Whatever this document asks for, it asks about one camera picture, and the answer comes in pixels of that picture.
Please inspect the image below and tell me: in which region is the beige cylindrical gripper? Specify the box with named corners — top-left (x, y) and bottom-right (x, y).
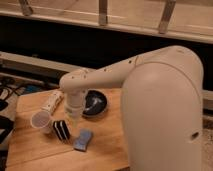
top-left (64, 92), bottom-right (86, 127)

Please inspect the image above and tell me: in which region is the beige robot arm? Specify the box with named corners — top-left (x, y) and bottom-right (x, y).
top-left (60, 46), bottom-right (203, 171)

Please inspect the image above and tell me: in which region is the white rectangular box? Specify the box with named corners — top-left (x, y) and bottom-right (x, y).
top-left (41, 90), bottom-right (63, 114)

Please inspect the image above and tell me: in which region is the black bowl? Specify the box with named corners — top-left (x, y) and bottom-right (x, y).
top-left (83, 90), bottom-right (108, 117)

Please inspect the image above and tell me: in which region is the white paper cup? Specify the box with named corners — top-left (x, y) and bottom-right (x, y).
top-left (30, 111), bottom-right (52, 134)

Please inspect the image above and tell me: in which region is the blue sponge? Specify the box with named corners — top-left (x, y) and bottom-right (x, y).
top-left (73, 129), bottom-right (93, 152)

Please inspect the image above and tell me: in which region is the wooden board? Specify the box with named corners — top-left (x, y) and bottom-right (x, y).
top-left (6, 89), bottom-right (128, 171)

